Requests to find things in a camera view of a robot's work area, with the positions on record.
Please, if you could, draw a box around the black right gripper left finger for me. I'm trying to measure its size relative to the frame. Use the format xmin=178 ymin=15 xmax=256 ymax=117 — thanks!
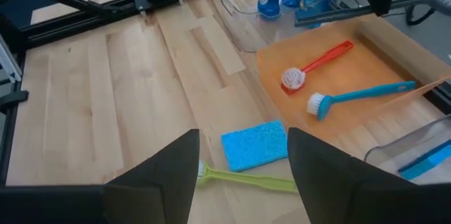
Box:
xmin=0 ymin=128 xmax=201 ymax=224

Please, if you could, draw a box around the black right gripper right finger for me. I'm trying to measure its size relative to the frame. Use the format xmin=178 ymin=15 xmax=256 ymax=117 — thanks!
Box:
xmin=287 ymin=127 xmax=451 ymax=224

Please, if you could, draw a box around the blue dish brush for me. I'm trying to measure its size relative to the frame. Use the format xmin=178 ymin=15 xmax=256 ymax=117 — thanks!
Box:
xmin=306 ymin=80 xmax=418 ymax=122

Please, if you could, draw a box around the green dish brush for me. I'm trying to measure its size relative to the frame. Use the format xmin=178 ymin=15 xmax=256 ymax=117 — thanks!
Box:
xmin=196 ymin=159 xmax=299 ymax=194

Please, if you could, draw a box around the light blue sponge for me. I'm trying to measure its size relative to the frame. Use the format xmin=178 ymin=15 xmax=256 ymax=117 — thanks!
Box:
xmin=220 ymin=119 xmax=289 ymax=173

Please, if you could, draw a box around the red dish brush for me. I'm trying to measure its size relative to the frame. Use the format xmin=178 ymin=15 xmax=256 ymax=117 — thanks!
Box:
xmin=280 ymin=39 xmax=355 ymax=96

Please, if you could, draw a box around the clear plastic bin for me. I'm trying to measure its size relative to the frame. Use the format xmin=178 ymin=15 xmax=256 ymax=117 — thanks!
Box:
xmin=363 ymin=113 xmax=451 ymax=186
xmin=212 ymin=0 xmax=353 ymax=54

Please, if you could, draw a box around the orange plastic bin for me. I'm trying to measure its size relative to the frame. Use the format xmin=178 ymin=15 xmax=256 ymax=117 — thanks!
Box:
xmin=256 ymin=13 xmax=451 ymax=141

